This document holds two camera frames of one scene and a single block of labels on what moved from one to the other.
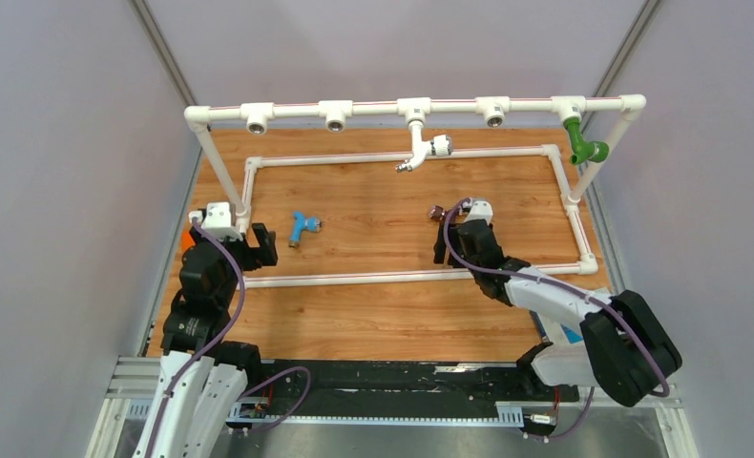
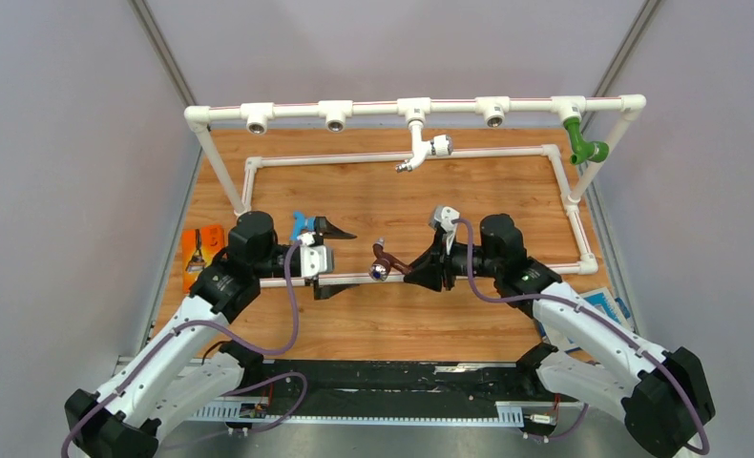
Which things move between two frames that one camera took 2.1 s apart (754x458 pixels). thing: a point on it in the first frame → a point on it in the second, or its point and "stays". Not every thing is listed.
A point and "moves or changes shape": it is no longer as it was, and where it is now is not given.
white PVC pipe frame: [346, 114] stays
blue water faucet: [300, 223] stays
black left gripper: [267, 249] → [324, 230]
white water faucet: [421, 149] stays
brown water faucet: [437, 212] moves or changes shape
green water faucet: [583, 149] stays
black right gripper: [440, 246] → [433, 269]
